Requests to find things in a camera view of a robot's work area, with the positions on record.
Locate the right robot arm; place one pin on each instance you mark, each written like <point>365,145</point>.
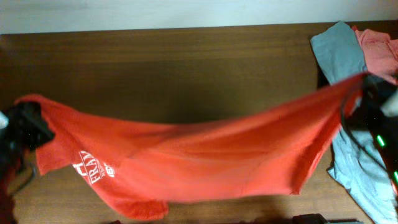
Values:
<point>387,146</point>

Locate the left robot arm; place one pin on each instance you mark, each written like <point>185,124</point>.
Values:
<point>8,173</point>

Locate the pink coral t-shirt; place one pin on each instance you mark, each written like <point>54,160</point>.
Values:
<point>380,53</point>

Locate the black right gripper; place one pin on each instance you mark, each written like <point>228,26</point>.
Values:
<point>376,89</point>

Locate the grey t-shirt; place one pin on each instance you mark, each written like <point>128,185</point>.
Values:
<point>357,165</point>

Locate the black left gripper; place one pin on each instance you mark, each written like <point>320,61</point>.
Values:
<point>29,117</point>

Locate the orange soccer t-shirt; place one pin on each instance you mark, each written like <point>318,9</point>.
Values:
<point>139,168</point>

